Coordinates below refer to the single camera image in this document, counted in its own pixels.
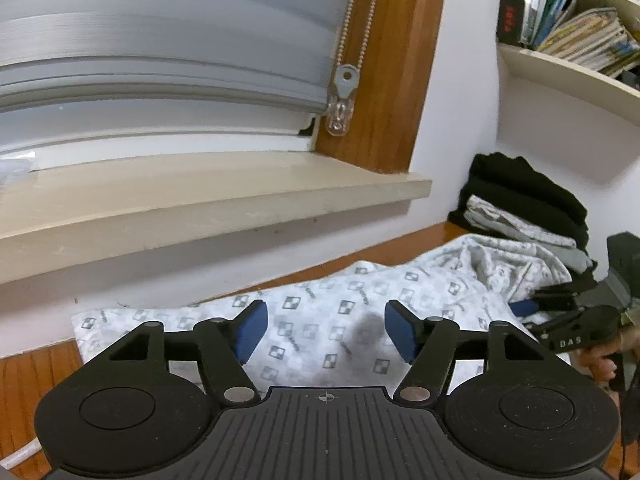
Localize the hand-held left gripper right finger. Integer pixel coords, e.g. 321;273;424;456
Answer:
384;299;547;406

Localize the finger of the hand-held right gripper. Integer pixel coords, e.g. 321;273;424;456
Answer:
509;282;603;318
522;305;623;353

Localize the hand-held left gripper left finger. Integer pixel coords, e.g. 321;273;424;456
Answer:
107;299;271;407

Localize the white patterned garment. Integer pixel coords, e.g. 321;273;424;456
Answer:
70;234;575;396

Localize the person's right hand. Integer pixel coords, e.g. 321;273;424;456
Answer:
577;327;640;390

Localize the white grey folded garment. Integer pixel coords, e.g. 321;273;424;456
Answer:
462;195;578;250

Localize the black folded garment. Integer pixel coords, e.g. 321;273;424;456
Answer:
447;152;592;261

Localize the beige window sill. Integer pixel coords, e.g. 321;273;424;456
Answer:
0;152;433;286

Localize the row of upright books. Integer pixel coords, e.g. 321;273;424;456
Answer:
519;0;580;52

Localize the black book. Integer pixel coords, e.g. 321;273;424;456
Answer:
496;0;527;46

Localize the grey window blind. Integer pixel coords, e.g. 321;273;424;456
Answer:
0;0;363;116

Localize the cream wall shelf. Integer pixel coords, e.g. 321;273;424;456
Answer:
495;0;640;128

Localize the clear plastic chain weight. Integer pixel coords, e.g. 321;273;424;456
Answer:
325;64;361;138

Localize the white cable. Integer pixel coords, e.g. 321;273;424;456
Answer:
0;437;45;473

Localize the wooden window frame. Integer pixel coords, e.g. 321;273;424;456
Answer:
312;0;451;177

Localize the bead chain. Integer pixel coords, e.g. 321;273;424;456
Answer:
336;0;387;68

